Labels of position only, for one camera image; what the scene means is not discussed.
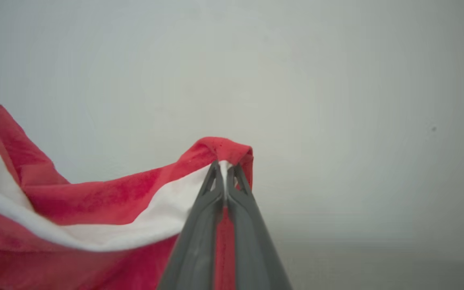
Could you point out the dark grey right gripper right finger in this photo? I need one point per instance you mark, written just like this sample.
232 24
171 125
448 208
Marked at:
256 257

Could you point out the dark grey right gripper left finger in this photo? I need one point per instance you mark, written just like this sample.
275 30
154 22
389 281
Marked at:
195 249

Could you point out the red shorts with white stripe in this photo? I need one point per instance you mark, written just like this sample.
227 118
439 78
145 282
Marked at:
95 201

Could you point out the grey fabric sofa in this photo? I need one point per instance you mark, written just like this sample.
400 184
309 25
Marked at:
377 276

